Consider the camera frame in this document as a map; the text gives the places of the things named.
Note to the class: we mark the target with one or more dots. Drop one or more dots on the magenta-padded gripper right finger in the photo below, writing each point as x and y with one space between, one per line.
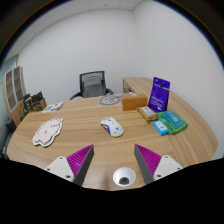
163 166

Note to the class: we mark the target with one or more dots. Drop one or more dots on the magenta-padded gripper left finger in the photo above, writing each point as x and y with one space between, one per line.
63 167

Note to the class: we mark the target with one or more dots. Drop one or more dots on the white blue yellow computer mouse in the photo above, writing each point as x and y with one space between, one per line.
112 126

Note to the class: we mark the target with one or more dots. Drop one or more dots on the pink pig-shaped mouse pad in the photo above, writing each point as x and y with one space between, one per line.
47 132

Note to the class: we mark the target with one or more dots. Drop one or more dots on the small light blue packet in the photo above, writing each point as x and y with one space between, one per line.
161 128

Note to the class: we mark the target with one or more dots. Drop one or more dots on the green flat packet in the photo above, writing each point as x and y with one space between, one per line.
175 121

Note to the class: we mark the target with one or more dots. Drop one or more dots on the tan wrapped packet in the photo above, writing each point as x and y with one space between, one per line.
147 113

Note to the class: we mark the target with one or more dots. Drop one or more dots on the green purple sticker sheet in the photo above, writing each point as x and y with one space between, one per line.
52 107

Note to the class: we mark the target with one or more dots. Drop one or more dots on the dark brown carton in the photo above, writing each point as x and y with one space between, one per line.
39 106

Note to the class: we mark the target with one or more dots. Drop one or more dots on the brown cardboard box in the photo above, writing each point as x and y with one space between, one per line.
134 102

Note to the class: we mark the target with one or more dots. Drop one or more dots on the purple stand-up pouch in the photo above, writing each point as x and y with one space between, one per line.
159 95

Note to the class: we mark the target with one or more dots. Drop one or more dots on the black ribbed box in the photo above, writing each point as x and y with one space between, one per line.
36 97

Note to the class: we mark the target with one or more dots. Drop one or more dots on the grey backpack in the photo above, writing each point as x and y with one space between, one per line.
93 86

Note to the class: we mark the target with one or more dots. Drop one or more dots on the wooden side desk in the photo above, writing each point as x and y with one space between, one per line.
140 83

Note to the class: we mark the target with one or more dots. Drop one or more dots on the grey shelf unit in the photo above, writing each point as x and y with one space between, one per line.
13 86

